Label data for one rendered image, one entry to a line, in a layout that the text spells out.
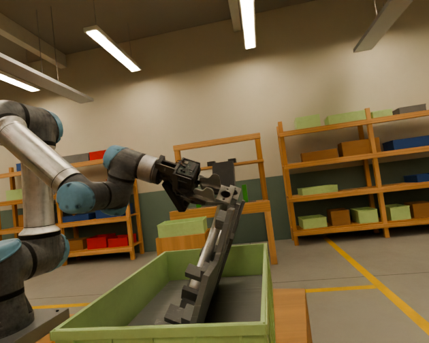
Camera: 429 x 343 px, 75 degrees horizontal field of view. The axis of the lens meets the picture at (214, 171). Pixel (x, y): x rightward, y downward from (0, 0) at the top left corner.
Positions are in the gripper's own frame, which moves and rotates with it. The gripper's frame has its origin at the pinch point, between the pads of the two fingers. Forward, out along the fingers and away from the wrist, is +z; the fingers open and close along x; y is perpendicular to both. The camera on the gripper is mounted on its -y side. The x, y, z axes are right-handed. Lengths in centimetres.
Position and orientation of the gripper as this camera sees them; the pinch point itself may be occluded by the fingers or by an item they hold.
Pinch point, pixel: (223, 197)
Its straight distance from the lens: 78.7
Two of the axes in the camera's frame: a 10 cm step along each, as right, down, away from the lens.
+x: 3.1, -6.5, 7.0
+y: 1.2, -7.0, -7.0
